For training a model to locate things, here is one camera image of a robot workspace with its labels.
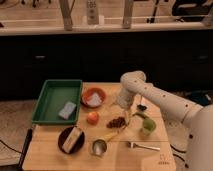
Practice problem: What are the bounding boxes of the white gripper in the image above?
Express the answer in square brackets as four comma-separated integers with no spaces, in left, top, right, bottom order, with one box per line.
[116,88,134,125]

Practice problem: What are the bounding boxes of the dark red grape bunch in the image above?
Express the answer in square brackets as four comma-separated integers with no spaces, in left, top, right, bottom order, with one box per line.
[107,117,126,128]

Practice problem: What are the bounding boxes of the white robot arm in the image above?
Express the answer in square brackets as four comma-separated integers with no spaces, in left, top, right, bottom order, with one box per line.
[116,70,213,171]

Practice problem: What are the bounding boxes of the black spoon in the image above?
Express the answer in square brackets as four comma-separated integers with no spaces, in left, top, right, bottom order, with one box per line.
[137,97,147,111]

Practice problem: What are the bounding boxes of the silver fork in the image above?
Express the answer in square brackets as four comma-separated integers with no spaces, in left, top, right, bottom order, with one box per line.
[126,141,160,151]

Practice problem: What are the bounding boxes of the white crumpled cloth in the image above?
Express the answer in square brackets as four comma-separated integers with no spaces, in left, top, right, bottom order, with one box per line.
[87,93,102,107]

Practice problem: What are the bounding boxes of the orange fruit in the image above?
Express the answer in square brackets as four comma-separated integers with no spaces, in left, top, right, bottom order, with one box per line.
[87,111,99,125]

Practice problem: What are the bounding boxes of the orange bowl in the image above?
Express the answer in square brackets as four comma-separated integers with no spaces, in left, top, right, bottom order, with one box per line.
[81,87,106,108]

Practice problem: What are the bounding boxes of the metal measuring cup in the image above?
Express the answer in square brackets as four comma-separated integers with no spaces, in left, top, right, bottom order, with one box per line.
[91,132,118,157]

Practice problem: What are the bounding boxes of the sandwich slice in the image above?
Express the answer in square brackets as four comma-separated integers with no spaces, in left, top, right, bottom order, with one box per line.
[62,127,82,153]

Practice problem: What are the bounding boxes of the blue grey sponge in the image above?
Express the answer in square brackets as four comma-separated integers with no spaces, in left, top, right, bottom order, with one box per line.
[59,102,76,120]

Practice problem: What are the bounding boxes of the dark round plate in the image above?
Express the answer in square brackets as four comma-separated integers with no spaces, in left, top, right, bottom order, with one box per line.
[58,126,85,154]

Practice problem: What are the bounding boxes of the green plastic tray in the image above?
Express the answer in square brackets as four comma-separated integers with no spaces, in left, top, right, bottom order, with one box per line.
[32,79,83,125]

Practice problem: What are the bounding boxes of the dark cabinet counter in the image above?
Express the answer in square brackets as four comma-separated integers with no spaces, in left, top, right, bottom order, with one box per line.
[0,27,213,100]

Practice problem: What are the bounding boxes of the grey remote control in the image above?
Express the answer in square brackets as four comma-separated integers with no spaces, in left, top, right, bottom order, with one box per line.
[86,0,99,25]

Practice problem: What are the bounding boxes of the black handled tool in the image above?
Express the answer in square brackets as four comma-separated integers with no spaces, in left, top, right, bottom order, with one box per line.
[18,125,35,171]

